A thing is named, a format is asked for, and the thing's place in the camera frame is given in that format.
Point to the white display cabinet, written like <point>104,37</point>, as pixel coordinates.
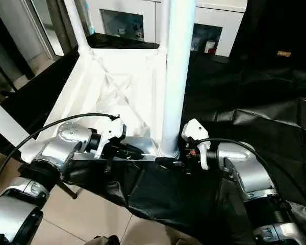
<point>143,13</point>

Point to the black table mat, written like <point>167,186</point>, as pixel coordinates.
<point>265,117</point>

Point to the black cabinet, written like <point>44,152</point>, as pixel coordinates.
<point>280,25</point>

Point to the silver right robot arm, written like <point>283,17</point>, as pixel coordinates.
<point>250,176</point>

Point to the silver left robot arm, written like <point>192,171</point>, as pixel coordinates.
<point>66,148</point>

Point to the black table frame leg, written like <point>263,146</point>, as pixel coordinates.
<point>68,191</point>

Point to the black left robot foot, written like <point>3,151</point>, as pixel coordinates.
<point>107,241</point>

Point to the teal patterned cloth strip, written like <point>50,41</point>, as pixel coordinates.
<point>87,15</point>

